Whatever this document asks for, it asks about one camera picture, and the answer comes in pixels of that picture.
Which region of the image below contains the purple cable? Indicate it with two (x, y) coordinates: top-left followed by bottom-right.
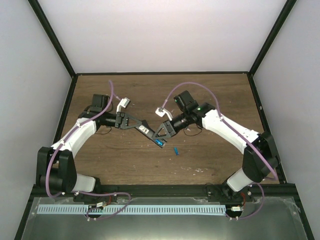
(161, 82), (279, 221)
(46, 80), (132, 221)

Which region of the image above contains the blue battery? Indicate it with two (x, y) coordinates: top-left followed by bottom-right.
(155, 139), (164, 147)
(173, 147), (179, 156)

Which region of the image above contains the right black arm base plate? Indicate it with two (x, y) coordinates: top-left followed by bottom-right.
(207, 190), (253, 203)

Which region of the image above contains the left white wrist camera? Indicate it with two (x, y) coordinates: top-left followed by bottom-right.
(116, 97), (131, 113)

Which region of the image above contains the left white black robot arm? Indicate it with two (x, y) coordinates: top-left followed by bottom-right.
(36, 94), (130, 202)

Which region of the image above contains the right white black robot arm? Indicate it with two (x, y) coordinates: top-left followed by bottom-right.
(152, 90), (280, 202)

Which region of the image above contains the black aluminium frame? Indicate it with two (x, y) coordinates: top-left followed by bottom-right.
(15, 0), (314, 240)

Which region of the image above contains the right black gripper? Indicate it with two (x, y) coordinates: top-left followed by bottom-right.
(153, 111), (190, 139)

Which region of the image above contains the light blue slotted cable duct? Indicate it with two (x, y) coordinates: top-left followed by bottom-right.
(36, 204), (226, 216)

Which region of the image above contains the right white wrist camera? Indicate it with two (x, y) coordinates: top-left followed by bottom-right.
(155, 107), (173, 121)

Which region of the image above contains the clear plastic sheet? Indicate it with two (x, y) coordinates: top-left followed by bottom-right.
(22, 197), (307, 240)

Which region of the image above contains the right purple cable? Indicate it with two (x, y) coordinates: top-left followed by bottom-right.
(161, 82), (279, 221)

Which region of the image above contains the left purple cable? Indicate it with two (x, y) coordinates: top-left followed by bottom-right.
(46, 80), (132, 221)

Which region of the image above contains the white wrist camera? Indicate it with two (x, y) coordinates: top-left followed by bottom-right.
(116, 97), (131, 113)
(155, 107), (173, 121)

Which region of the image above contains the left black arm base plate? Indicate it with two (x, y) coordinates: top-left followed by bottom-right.
(72, 192), (118, 203)

